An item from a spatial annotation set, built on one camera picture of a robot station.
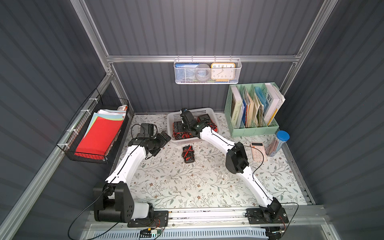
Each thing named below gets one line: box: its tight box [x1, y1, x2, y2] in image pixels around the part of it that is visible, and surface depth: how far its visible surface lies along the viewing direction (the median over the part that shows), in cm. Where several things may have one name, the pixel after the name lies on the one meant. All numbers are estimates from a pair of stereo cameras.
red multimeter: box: [197, 114, 218, 132], surface depth 105 cm
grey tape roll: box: [195, 63, 211, 82], surface depth 89 cm
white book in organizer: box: [263, 83, 286, 126], surface depth 99 cm
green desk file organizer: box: [224, 82, 280, 137], surface depth 101 cm
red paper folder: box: [74, 116, 124, 160], surface depth 71 cm
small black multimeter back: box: [181, 144, 195, 164], surface depth 95 cm
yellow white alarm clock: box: [210, 62, 236, 82], surface depth 90 cm
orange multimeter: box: [172, 121, 187, 140], surface depth 98 cm
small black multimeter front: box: [177, 130, 196, 139], surface depth 98 cm
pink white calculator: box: [251, 142, 267, 162], surface depth 98 cm
